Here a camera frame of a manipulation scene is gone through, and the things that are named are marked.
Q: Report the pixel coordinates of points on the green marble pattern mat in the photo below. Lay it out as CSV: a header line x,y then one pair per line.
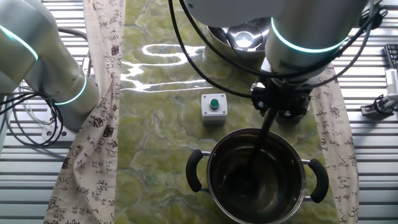
x,y
161,140

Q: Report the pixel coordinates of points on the black ladle with red tip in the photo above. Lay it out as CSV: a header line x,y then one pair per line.
x,y
264,130

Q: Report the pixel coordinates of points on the stainless steel bowl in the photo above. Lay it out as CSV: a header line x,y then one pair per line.
x,y
245,37

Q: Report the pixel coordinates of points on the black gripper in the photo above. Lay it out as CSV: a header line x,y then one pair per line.
x,y
280,93

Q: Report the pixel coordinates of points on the aluminium frame beam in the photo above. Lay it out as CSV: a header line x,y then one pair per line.
x,y
392,82

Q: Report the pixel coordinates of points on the beige calligraphy cloth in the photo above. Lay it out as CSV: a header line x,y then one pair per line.
x,y
93,155
339,174

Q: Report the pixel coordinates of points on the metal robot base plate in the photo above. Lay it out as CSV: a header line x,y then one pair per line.
x,y
56,135

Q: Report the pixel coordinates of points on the black keyboard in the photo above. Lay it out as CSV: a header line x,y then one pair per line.
x,y
392,56

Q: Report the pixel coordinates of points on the green push button box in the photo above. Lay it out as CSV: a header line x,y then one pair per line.
x,y
214,116

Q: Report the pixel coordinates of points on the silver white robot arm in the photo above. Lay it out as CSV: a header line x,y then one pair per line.
x,y
311,31

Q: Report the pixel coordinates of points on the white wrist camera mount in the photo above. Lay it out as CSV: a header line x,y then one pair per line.
x,y
258,85

